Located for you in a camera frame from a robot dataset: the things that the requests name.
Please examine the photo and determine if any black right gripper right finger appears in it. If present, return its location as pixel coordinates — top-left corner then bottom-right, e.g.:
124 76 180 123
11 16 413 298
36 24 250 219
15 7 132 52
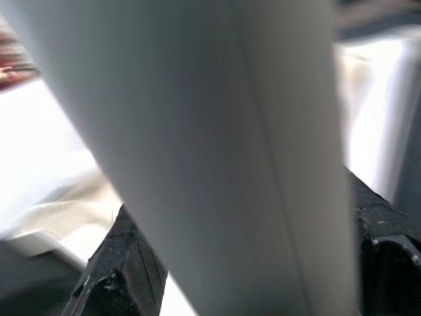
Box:
345 171 421 316

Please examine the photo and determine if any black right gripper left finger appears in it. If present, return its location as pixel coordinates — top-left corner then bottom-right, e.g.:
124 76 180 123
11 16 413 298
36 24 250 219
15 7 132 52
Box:
62 203 170 316

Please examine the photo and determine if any white plastic table leg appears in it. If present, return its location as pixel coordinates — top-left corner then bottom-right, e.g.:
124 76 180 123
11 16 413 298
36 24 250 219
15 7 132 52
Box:
0 0 361 316

